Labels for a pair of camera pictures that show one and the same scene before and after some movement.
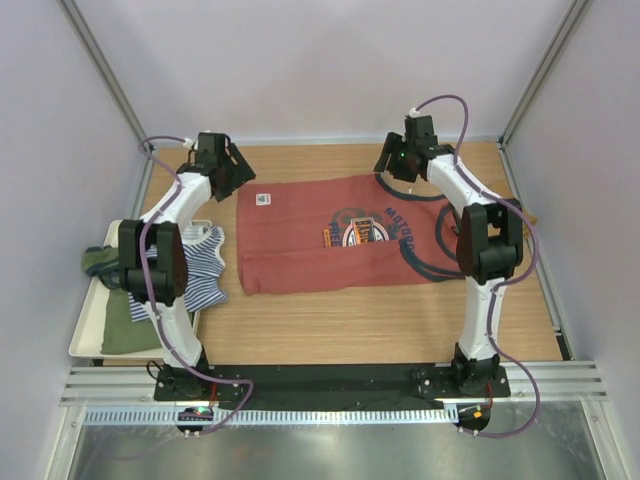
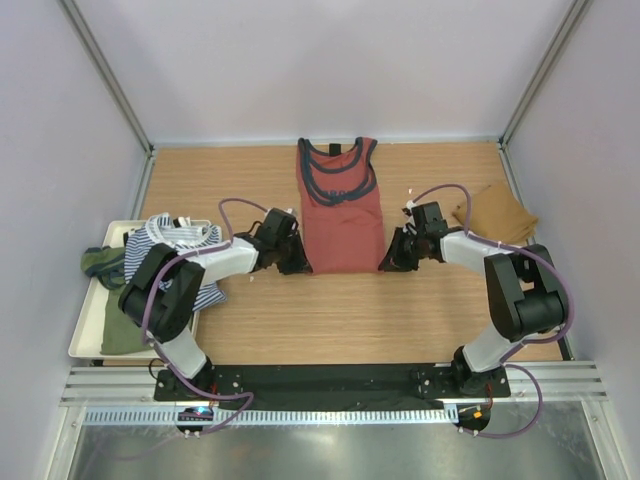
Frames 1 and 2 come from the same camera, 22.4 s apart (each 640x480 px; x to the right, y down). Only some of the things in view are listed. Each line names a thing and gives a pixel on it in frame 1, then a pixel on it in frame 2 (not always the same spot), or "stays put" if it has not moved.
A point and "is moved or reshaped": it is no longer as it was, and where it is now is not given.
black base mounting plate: x=359 y=387 stays put
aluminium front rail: x=111 y=386 stays put
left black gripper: x=241 y=173 to x=300 y=263
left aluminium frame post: x=104 y=70 stays put
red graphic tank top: x=333 y=232 is moved or reshaped
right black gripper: x=392 y=143 to x=394 y=260
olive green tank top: x=121 y=335 stays put
